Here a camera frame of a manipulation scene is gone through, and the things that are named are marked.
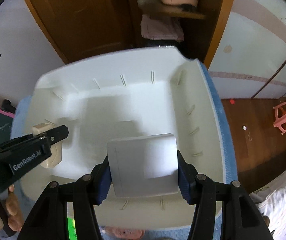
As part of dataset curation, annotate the beige small block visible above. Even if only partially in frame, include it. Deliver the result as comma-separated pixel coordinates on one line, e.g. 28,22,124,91
32,122,62,169

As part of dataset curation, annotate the white square power adapter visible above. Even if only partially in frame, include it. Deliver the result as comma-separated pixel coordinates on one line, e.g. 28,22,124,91
106,133,178,198

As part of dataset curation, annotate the pink correction tape dispenser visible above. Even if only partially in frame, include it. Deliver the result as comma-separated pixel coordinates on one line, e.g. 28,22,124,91
103,226,145,239

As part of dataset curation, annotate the colourful rubiks cube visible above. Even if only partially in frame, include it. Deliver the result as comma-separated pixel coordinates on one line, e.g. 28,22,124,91
67,217,77,240

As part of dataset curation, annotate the person left hand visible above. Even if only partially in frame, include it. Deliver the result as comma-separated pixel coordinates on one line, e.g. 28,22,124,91
0,184,24,232

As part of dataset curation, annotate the blue fuzzy table cloth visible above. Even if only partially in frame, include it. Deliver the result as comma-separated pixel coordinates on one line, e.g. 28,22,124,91
10,65,237,239

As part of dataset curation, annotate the white plastic storage bin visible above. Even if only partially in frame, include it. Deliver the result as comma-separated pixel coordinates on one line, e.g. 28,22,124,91
20,45,226,230

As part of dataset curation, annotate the white dotted bedding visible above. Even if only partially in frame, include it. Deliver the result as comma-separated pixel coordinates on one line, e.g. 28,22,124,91
250,171,286,239

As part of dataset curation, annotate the pink plastic stool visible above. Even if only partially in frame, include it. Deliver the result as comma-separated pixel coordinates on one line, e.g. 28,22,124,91
273,101,286,135

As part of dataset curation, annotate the brown wooden door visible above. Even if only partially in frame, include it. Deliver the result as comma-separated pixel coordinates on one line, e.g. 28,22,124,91
24,0,142,64

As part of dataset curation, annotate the folded pink cloth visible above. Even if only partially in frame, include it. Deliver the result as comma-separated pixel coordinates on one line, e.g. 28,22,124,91
141,14,184,41

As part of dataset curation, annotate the wooden corner shelf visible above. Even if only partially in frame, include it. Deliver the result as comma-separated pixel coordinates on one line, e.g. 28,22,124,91
129,0,234,67

